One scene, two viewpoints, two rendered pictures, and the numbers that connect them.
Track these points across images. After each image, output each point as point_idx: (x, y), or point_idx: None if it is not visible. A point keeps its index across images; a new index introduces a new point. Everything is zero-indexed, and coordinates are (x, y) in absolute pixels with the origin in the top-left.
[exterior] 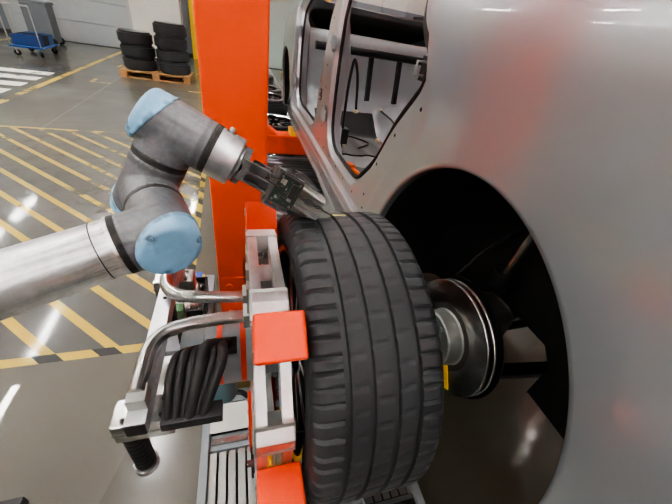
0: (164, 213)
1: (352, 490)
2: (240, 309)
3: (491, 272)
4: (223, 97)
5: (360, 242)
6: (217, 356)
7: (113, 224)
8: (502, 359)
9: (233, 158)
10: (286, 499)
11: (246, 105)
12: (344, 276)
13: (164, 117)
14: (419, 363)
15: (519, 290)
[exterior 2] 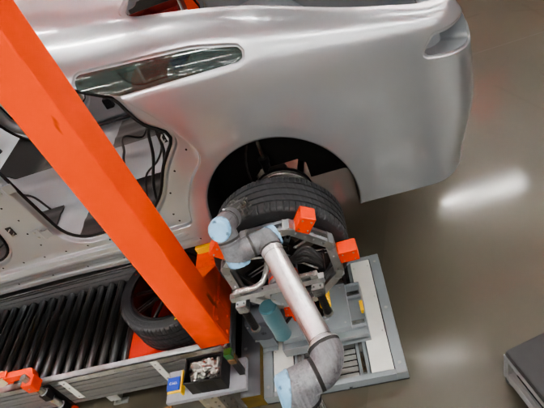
0: (267, 228)
1: (346, 228)
2: (227, 325)
3: (253, 165)
4: (157, 232)
5: (265, 191)
6: (303, 247)
7: (271, 241)
8: (303, 174)
9: (238, 211)
10: (347, 244)
11: (160, 225)
12: (282, 197)
13: (229, 220)
14: (313, 188)
15: (269, 156)
